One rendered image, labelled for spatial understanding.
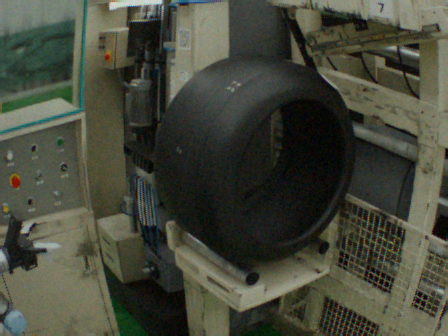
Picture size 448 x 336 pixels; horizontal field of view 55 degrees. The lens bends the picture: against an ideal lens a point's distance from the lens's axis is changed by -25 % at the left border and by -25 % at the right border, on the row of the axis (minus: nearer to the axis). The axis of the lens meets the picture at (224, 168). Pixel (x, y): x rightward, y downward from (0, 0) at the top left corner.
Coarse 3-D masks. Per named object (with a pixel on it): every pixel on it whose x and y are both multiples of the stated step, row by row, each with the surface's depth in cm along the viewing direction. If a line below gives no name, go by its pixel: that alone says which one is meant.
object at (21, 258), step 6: (18, 240) 122; (24, 240) 123; (0, 246) 116; (18, 246) 119; (24, 246) 120; (30, 246) 121; (6, 252) 115; (18, 252) 120; (24, 252) 120; (12, 258) 119; (18, 258) 121; (24, 258) 120; (30, 258) 123; (36, 258) 125; (12, 264) 118; (18, 264) 121; (24, 264) 121; (30, 264) 124; (36, 264) 125; (12, 270) 119
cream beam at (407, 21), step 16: (272, 0) 157; (288, 0) 151; (304, 0) 145; (320, 0) 139; (336, 0) 133; (352, 0) 127; (368, 0) 122; (400, 0) 113; (416, 0) 118; (432, 0) 123; (352, 16) 130; (368, 16) 124; (400, 16) 114; (416, 16) 119
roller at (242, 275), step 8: (184, 232) 168; (184, 240) 168; (192, 240) 164; (200, 248) 160; (208, 248) 158; (208, 256) 157; (216, 256) 154; (224, 264) 151; (232, 264) 149; (240, 264) 148; (232, 272) 148; (240, 272) 145; (248, 272) 144; (248, 280) 142; (256, 280) 144
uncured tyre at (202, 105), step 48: (192, 96) 136; (240, 96) 127; (288, 96) 131; (336, 96) 143; (192, 144) 129; (240, 144) 127; (288, 144) 174; (336, 144) 164; (192, 192) 130; (288, 192) 177; (336, 192) 155; (240, 240) 136; (288, 240) 149
